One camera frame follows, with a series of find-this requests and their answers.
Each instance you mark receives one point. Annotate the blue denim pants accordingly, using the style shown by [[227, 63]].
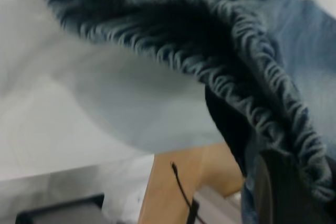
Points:
[[183, 24]]

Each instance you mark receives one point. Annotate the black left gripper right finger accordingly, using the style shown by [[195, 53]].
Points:
[[294, 195]]

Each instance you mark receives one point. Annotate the light wooden board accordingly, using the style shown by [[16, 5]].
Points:
[[162, 195]]

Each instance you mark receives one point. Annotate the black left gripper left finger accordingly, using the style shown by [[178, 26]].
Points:
[[231, 134]]

